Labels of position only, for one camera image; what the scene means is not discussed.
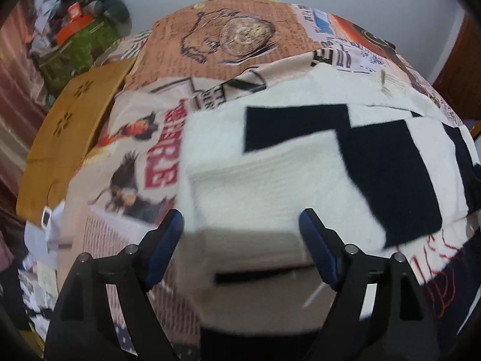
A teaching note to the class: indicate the green patterned bag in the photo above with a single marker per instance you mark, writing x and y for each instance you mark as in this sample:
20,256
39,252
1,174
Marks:
77,49

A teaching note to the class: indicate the mustard yellow pillow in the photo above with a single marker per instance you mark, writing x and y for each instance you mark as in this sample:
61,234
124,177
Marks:
64,135

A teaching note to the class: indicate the wooden door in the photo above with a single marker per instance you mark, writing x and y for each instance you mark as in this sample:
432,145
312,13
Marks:
460,60

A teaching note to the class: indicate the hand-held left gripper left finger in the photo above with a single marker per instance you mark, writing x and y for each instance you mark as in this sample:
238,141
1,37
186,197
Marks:
165,246

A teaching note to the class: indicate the reddish brown curtain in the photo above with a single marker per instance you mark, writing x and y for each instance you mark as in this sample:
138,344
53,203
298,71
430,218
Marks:
17,94

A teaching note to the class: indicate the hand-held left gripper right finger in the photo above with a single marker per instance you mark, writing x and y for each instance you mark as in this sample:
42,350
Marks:
319,246

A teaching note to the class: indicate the printed bed sheet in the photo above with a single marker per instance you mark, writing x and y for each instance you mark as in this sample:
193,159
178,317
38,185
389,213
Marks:
210,79

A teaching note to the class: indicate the white and navy patterned garment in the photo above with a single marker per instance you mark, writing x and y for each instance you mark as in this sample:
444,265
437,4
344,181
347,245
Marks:
300,180

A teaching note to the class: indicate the pile of clutter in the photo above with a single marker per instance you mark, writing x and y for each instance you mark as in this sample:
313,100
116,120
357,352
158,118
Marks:
73,5

